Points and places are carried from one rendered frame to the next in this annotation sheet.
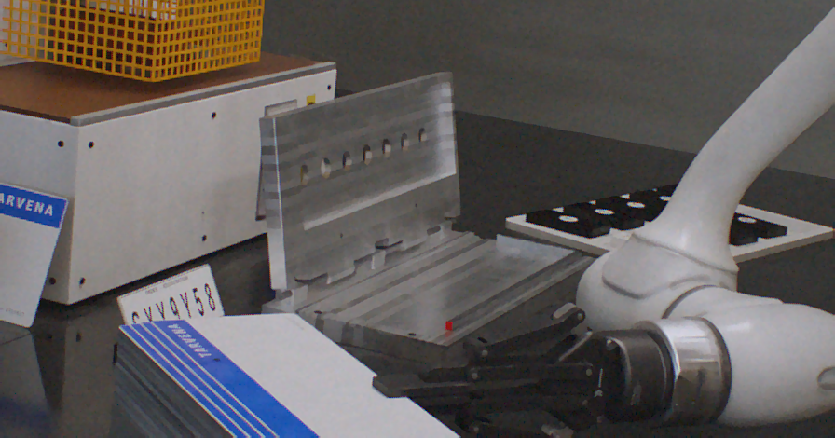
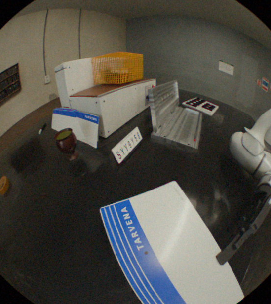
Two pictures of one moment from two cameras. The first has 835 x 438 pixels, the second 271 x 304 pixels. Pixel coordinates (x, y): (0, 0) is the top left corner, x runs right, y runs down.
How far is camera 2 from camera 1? 1.43 m
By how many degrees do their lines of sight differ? 30
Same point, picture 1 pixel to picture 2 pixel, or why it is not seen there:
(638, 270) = (253, 147)
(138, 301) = (118, 147)
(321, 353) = (194, 227)
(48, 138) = (94, 101)
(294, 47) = not seen: hidden behind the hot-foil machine
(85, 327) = (109, 145)
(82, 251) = (106, 125)
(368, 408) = (213, 279)
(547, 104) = not seen: hidden behind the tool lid
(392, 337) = (183, 145)
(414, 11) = (154, 77)
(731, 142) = not seen: outside the picture
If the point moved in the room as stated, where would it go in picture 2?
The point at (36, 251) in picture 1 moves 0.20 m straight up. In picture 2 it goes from (95, 130) to (85, 80)
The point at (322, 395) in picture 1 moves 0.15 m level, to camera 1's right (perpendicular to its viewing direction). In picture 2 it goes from (196, 277) to (252, 250)
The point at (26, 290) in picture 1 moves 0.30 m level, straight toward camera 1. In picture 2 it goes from (94, 139) to (78, 212)
